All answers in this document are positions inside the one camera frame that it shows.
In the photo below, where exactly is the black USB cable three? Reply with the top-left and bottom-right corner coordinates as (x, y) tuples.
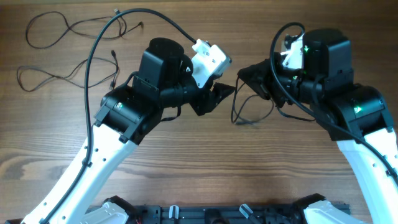
(230, 77), (275, 126)

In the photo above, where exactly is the black USB cable two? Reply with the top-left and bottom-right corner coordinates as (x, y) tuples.
(16, 49), (121, 93)

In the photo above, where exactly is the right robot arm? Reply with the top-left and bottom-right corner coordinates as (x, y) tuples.
(238, 29), (397, 223)

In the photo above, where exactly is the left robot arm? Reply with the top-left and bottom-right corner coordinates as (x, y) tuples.
(21, 37), (234, 223)

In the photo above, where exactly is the right camera black cable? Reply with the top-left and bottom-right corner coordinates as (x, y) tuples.
(269, 21), (398, 184)

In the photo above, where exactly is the camera black cable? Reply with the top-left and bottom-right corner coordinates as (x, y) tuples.
(269, 21), (398, 184)
(40, 7), (198, 224)

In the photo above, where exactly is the left camera black cable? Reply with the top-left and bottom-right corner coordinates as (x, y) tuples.
(40, 7), (198, 224)

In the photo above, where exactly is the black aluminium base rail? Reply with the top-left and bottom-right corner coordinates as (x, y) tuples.
(127, 204), (308, 224)

